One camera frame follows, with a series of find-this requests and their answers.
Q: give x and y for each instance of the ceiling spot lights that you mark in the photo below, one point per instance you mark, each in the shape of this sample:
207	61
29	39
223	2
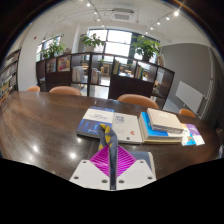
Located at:
176	13

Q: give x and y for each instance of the ceiling air conditioner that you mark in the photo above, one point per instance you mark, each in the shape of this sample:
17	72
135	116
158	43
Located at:
122	15

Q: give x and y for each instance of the dark open shelf unit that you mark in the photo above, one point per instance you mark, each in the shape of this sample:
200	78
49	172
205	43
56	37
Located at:
125	85

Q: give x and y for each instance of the beige book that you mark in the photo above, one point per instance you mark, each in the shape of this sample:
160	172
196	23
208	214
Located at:
165	120

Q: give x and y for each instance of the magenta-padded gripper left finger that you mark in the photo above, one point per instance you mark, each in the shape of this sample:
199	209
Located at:
88	175

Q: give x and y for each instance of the dark blue book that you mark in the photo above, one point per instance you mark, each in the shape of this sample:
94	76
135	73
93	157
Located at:
93	121

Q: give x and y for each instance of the large potted plant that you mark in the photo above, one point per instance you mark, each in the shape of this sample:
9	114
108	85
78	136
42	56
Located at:
145	46

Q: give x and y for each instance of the bushy potted plant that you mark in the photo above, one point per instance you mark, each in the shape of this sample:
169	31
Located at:
53	50

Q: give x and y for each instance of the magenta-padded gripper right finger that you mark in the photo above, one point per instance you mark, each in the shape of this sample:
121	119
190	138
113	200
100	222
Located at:
138	173

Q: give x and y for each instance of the large blue book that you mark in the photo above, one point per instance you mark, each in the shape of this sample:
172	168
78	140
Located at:
150	131

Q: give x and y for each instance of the white wall radiator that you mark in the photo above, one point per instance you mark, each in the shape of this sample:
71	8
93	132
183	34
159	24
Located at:
189	96

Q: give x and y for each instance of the tall wall bookshelf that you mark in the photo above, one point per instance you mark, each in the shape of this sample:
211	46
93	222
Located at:
9	75

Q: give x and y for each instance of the white book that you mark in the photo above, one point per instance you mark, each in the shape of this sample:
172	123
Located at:
126	128

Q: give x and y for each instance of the orange chairs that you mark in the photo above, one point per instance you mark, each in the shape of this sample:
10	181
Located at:
65	90

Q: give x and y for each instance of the purple booklet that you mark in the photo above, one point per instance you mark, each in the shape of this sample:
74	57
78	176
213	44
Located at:
196	133

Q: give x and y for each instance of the colourful booklet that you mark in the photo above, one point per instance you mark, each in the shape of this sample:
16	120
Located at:
187	138

